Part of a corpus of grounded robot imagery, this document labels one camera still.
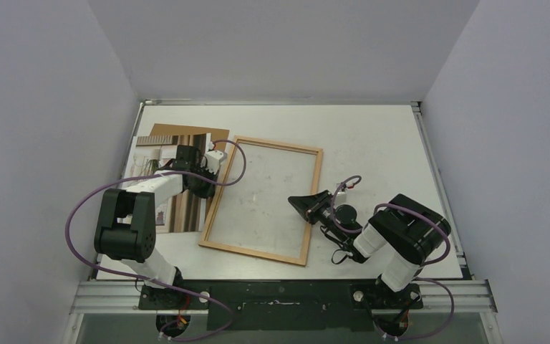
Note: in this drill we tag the clear acrylic sheet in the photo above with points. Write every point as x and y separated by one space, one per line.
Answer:
251 214

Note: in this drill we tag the wooden picture frame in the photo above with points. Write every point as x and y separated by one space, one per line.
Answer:
301 260

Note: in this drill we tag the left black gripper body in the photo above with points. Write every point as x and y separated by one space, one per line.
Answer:
202 188

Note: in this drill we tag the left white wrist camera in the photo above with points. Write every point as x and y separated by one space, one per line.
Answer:
213 160

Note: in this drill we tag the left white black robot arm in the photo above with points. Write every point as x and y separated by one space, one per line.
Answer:
126 228

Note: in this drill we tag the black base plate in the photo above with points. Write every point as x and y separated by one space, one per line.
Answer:
316 304

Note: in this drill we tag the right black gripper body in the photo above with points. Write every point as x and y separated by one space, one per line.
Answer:
314 206

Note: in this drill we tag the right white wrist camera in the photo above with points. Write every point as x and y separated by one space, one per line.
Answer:
342 189

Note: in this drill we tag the photo print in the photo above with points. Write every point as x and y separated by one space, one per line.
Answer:
184 212

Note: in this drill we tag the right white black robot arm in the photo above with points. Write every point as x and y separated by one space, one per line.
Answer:
412 230

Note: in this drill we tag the brown backing board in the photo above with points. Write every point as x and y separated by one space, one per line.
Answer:
160 129

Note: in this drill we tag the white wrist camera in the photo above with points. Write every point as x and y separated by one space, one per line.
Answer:
342 189
213 160

